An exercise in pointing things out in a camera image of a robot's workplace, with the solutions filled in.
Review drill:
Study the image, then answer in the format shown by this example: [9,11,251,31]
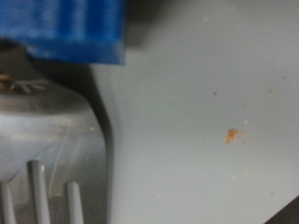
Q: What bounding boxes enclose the slotted spatula with blue block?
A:
[0,0,127,224]

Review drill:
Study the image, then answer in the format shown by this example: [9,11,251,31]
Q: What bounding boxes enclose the silver toaster oven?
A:
[90,0,299,224]

